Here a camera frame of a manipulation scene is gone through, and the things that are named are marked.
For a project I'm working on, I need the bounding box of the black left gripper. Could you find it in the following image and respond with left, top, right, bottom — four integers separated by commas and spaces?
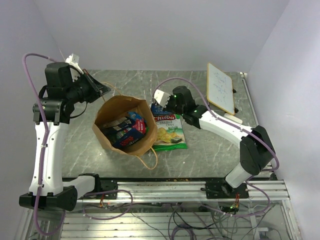
66, 68, 111, 104

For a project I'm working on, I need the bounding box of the green cassava chips bag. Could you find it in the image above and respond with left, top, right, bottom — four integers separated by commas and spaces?
152, 113, 188, 152

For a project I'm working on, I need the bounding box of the brown paper bag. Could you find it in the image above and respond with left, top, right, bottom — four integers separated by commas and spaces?
92, 88, 158, 170

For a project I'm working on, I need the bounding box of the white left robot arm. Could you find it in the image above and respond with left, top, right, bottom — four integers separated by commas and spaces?
19, 61, 110, 212

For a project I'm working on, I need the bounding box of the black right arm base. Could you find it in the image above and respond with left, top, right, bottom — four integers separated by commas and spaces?
200, 179, 249, 199

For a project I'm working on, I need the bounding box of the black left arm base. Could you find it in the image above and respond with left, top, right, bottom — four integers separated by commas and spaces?
84, 178, 118, 200

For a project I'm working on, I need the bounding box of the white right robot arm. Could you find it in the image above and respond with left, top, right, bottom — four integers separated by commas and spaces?
154, 86, 275, 198

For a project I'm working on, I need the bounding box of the teal snack packet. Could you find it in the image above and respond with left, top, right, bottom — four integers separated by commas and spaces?
99, 116, 133, 137

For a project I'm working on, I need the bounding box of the yellow framed whiteboard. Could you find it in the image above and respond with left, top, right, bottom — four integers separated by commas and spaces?
206, 62, 235, 116

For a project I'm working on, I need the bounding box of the white board eraser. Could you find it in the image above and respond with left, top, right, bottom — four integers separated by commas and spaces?
224, 112, 243, 124

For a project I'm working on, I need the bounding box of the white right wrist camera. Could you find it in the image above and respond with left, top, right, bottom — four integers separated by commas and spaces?
153, 89, 173, 108

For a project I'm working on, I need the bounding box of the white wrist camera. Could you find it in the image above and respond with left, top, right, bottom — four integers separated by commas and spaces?
65, 53, 84, 74
153, 89, 173, 108

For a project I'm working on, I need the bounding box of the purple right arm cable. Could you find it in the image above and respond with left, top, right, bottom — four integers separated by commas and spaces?
151, 76, 280, 218

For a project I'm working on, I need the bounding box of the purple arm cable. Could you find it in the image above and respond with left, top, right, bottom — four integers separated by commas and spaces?
22, 52, 135, 236
151, 76, 280, 218

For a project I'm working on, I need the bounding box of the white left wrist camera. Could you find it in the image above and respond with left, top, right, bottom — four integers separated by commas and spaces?
65, 53, 84, 74

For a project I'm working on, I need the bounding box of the aluminium frame rail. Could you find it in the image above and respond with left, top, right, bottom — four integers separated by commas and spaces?
27, 181, 291, 202

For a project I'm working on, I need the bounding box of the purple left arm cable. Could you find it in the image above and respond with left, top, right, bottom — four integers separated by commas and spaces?
22, 52, 135, 236

